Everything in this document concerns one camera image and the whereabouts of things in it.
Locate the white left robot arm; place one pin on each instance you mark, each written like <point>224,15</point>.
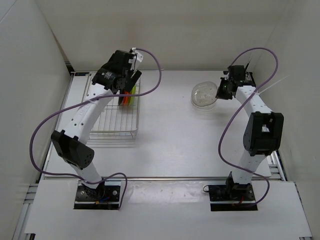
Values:
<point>71,142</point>

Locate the clear ribbed glass plate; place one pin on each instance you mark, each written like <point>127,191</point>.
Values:
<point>204,93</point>

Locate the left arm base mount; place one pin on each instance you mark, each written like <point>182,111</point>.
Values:
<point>107,198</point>

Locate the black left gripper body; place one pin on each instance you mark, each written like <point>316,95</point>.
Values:
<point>108,66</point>

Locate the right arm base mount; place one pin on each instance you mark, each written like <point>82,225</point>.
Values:
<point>224,199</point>

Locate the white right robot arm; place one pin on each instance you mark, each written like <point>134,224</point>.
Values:
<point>263,132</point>

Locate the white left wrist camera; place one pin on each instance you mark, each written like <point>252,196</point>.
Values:
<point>138,57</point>

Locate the aluminium table frame rail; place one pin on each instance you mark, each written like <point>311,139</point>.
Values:
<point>276,168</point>

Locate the white zip tie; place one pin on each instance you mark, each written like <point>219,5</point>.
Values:
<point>270,86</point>

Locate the orange plate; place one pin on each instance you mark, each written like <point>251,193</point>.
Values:
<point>124,100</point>

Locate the metal wire dish rack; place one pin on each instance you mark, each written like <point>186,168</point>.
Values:
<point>116,125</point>

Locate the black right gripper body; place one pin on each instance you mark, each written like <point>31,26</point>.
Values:
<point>222,91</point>

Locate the clear bumpy glass plate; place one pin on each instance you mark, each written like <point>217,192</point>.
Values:
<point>205,107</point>

